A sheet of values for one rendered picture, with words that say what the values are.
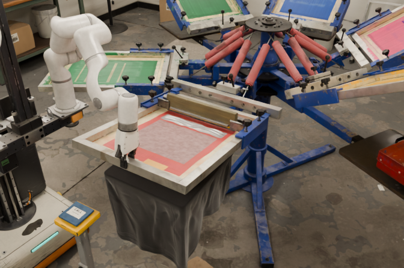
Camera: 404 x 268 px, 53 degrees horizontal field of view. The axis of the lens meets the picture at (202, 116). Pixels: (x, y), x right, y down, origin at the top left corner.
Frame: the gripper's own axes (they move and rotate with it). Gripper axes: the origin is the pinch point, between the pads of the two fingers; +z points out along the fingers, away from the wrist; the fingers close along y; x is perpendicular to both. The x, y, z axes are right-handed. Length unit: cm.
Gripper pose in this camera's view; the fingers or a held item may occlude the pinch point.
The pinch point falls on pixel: (127, 161)
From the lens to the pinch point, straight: 166.1
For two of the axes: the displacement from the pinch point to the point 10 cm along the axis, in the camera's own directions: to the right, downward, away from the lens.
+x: 8.6, 2.7, -4.3
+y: -5.0, 3.1, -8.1
